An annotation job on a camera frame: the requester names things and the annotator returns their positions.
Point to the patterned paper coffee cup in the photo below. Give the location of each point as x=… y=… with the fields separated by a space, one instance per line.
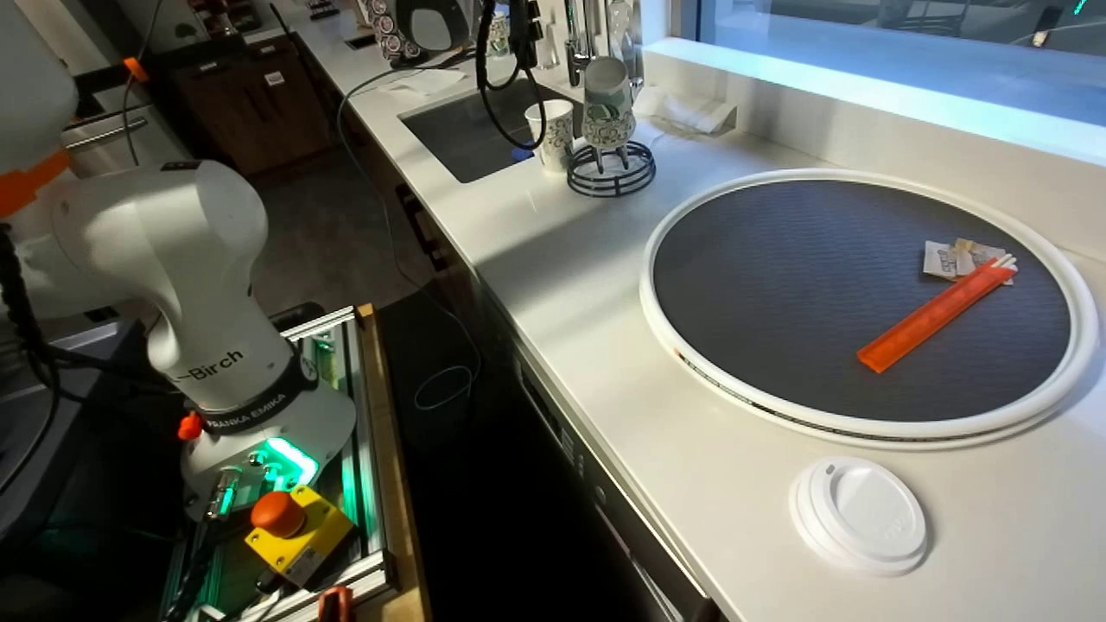
x=604 y=108

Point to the small white paper cup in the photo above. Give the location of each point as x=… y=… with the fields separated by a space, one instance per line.
x=558 y=134

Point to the white plastic cup lid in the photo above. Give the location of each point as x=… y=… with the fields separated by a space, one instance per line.
x=859 y=521

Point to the dark counter cabinet front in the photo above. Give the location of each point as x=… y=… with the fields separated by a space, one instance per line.
x=486 y=484

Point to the dark square counter inset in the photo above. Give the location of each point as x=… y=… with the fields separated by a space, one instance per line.
x=460 y=134

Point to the round dark tray white rim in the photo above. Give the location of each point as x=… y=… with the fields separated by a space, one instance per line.
x=831 y=333

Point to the printed paper box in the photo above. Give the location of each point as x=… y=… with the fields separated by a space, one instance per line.
x=376 y=28

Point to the yellow box red stop button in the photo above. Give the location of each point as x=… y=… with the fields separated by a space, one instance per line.
x=296 y=539

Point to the brown wooden cabinet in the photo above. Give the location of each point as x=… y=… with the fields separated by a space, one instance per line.
x=254 y=108

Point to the small red object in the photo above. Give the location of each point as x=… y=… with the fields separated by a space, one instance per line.
x=337 y=606

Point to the orange stir stick wrapper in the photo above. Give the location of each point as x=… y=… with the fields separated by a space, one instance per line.
x=934 y=318

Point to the white sugar packets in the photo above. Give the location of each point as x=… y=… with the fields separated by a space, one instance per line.
x=944 y=259

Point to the glass window pane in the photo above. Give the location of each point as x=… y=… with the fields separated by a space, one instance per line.
x=901 y=70

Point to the black clamp orange knob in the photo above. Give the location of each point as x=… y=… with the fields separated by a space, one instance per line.
x=128 y=70

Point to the aluminium frame cart wooden edge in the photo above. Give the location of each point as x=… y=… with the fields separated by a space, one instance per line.
x=390 y=461

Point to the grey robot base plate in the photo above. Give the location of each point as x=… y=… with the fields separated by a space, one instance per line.
x=313 y=434

